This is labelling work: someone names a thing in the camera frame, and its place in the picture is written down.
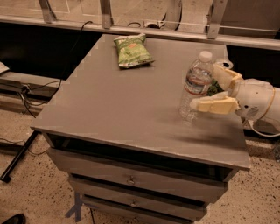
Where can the clear plastic water bottle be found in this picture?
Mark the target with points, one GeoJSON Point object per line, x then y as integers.
{"type": "Point", "coordinates": [197, 82]}

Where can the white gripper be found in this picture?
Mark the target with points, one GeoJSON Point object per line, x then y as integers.
{"type": "Point", "coordinates": [254, 97]}

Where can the metal window railing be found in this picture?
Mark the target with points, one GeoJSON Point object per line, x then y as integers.
{"type": "Point", "coordinates": [250, 23]}

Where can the green soda can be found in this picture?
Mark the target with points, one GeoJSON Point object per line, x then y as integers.
{"type": "Point", "coordinates": [215, 87]}

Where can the grey drawer cabinet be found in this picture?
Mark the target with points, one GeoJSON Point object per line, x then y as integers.
{"type": "Point", "coordinates": [119, 136]}

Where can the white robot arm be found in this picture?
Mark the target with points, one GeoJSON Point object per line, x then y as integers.
{"type": "Point", "coordinates": [272, 116]}

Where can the black shoe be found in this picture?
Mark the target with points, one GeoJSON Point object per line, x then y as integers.
{"type": "Point", "coordinates": [16, 219]}

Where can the black metal leg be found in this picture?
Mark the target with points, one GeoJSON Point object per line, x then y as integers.
{"type": "Point", "coordinates": [5, 177]}

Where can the green chip bag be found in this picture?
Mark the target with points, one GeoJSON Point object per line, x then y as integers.
{"type": "Point", "coordinates": [131, 51]}

